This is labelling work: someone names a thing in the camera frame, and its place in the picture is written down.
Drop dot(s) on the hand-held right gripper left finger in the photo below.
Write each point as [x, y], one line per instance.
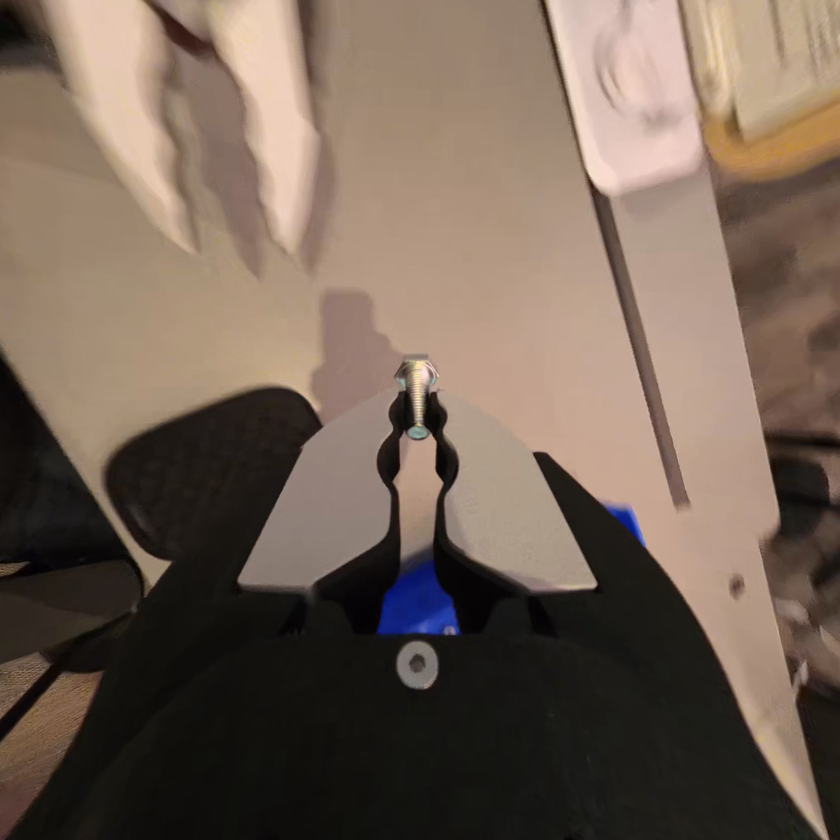
[328, 512]

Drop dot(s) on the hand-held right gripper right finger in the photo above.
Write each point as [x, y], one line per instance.
[512, 512]

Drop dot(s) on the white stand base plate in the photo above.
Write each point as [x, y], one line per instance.
[643, 131]

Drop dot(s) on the instruction sheet in clear holder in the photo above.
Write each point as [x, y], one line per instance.
[774, 59]

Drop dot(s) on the black chair armrest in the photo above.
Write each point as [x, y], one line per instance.
[197, 459]

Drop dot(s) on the silver hex bolt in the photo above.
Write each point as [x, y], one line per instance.
[417, 407]

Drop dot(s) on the blue plastic bin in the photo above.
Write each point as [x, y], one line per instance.
[420, 597]

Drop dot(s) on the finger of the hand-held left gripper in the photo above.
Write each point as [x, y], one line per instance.
[118, 98]
[275, 98]

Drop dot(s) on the silver hex nut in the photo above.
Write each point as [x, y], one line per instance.
[400, 379]

